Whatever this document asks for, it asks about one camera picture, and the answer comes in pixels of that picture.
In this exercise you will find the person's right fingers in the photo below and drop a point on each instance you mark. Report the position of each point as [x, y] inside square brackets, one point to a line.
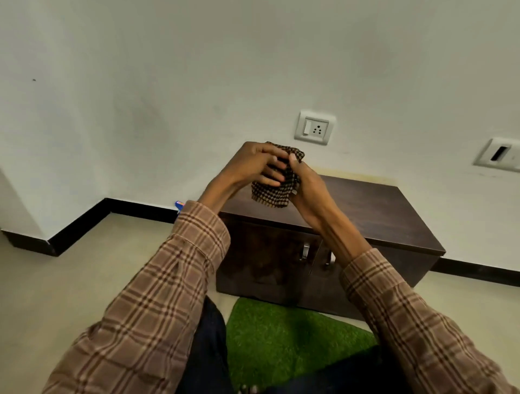
[293, 162]

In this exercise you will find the white wall socket with switch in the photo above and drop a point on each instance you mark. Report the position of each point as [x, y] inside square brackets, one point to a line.
[315, 128]

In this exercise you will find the person's left forearm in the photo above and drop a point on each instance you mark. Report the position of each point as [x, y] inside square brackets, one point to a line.
[162, 292]

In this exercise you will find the white wall plate with slot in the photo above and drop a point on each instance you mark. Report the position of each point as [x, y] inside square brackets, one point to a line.
[497, 154]

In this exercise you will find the person's left leg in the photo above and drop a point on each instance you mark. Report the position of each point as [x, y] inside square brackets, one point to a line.
[207, 353]

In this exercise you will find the small blue object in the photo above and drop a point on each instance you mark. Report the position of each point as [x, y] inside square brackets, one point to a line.
[178, 206]

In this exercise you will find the person's right forearm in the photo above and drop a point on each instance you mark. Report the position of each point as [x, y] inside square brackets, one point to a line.
[398, 312]

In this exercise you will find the green artificial grass mat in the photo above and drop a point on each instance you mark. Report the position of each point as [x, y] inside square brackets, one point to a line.
[284, 345]

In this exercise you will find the black skirting board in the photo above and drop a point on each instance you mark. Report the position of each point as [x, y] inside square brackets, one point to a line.
[81, 227]

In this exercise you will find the brown checked cloth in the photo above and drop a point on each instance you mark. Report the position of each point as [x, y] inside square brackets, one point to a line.
[276, 194]

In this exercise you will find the person's left hand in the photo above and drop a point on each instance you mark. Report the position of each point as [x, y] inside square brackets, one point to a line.
[243, 164]

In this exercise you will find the person's left fingers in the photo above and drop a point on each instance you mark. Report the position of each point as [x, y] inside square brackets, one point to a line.
[273, 166]

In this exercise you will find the dark wooden cabinet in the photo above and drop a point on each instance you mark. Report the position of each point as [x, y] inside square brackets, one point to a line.
[373, 219]

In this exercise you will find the person's right hand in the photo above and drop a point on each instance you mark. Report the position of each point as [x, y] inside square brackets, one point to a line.
[310, 193]

